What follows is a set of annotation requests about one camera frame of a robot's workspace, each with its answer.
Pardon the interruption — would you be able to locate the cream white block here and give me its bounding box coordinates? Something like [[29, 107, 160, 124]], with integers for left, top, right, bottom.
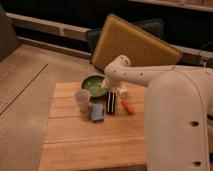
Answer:
[[116, 85, 128, 97]]

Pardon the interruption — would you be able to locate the yellow cushion panel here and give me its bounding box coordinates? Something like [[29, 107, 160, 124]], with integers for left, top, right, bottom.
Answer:
[[92, 14, 183, 71]]

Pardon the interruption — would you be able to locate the blue sponge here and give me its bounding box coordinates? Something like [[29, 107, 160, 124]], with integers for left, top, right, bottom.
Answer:
[[90, 103, 104, 122]]

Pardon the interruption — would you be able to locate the white paper cup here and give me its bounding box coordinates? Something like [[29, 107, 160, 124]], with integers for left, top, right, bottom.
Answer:
[[74, 89, 91, 112]]

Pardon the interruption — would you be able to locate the black white striped block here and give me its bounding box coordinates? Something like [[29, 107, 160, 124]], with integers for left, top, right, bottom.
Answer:
[[106, 92, 116, 115]]

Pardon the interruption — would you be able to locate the green ceramic bowl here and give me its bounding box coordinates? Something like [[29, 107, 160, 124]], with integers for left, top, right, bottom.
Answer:
[[81, 75, 107, 98]]

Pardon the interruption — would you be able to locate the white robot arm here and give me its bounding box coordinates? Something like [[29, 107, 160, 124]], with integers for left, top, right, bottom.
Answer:
[[104, 55, 213, 171]]

